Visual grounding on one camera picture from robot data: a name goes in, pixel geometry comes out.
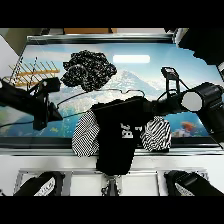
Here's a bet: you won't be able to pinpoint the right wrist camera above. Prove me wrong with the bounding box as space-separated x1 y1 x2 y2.
160 66 181 98

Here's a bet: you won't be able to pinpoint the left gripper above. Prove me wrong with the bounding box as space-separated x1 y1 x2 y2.
32 99 64 132

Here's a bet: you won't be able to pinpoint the black white-speckled garment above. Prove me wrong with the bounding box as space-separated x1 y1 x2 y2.
60 49 119 93

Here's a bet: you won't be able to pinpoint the black shirt striped sleeves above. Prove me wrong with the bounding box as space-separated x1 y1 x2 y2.
71 95 173 177

